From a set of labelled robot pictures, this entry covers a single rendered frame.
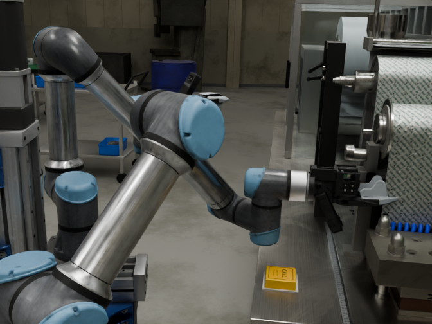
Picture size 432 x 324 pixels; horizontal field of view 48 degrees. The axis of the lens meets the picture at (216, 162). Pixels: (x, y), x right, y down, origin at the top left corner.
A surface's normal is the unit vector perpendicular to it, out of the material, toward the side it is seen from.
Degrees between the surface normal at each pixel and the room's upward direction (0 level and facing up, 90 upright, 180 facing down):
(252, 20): 90
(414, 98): 92
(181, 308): 0
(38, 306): 48
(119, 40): 90
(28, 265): 8
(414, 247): 0
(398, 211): 90
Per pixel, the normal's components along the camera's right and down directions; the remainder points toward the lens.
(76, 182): 0.09, -0.92
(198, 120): 0.76, 0.11
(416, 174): -0.14, 0.27
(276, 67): 0.07, 0.28
